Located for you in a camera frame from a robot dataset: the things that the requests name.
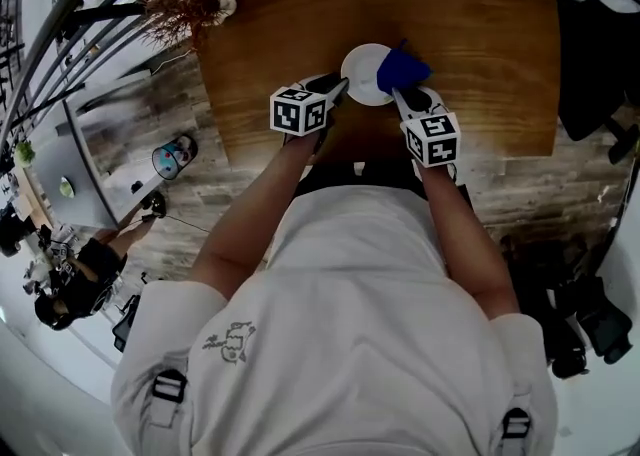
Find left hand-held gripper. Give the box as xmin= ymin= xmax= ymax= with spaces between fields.
xmin=269 ymin=72 xmax=350 ymax=153

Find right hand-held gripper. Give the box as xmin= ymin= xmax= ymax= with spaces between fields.
xmin=392 ymin=86 xmax=460 ymax=178

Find person's white shirt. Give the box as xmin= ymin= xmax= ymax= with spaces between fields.
xmin=110 ymin=186 xmax=559 ymax=456

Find person's right forearm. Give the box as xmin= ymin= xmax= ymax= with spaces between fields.
xmin=417 ymin=163 xmax=521 ymax=320

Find black metal railing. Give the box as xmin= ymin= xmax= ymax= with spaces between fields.
xmin=0 ymin=0 xmax=301 ymax=155

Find person's black trousers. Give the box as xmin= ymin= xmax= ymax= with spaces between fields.
xmin=294 ymin=158 xmax=426 ymax=195

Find green plant in white vase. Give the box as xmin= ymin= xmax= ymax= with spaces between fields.
xmin=13 ymin=141 xmax=37 ymax=168

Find white round plate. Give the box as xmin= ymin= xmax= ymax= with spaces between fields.
xmin=340 ymin=42 xmax=396 ymax=107

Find black strap buckle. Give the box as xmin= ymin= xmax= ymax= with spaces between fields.
xmin=151 ymin=369 xmax=189 ymax=404
xmin=501 ymin=407 xmax=532 ymax=441

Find grey desk with white frame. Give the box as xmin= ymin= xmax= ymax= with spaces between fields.
xmin=29 ymin=68 xmax=161 ymax=230

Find black wire waste bin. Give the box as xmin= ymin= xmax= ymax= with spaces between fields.
xmin=151 ymin=135 xmax=199 ymax=180

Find person's left forearm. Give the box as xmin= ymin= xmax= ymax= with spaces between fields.
xmin=189 ymin=136 xmax=321 ymax=303

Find blue cloth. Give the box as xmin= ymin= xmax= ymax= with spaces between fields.
xmin=375 ymin=38 xmax=432 ymax=98

